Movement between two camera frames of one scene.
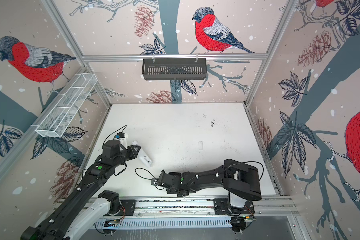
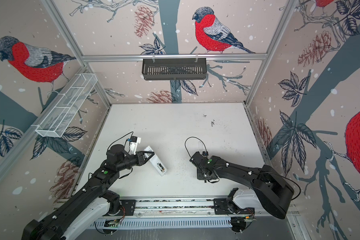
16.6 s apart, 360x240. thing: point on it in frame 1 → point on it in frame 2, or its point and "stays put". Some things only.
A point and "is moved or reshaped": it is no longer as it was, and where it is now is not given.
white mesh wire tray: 56,119 stays put
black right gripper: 170,189 → 199,174
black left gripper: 134,154 → 140,157
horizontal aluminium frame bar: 86,58 stays put
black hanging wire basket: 174,69 stays put
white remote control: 142,157 is moved or reshaped
